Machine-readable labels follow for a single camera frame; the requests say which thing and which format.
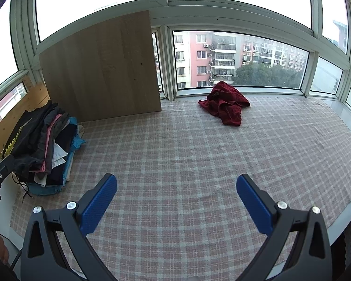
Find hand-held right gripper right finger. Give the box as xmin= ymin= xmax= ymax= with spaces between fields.
xmin=236 ymin=174 xmax=334 ymax=281

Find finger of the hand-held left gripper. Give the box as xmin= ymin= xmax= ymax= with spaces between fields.
xmin=0 ymin=155 xmax=16 ymax=183

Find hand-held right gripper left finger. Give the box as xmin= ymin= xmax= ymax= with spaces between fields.
xmin=20 ymin=173 xmax=118 ymax=281

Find dark red knit sweater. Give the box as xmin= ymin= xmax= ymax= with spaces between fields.
xmin=198 ymin=81 xmax=251 ymax=127

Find pile of folded clothes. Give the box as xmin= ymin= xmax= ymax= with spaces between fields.
xmin=1 ymin=101 xmax=87 ymax=196

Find pink plaid blanket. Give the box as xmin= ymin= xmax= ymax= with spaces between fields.
xmin=10 ymin=95 xmax=351 ymax=281

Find green trees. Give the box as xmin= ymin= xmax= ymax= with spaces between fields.
xmin=235 ymin=62 xmax=306 ymax=89

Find large light wooden board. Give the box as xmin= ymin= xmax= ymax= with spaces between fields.
xmin=39 ymin=10 xmax=162 ymax=123

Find pink apartment building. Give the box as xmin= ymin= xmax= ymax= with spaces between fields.
xmin=152 ymin=31 xmax=309 ymax=90

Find thin black cord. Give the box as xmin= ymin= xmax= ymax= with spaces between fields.
xmin=13 ymin=176 xmax=36 ymax=204

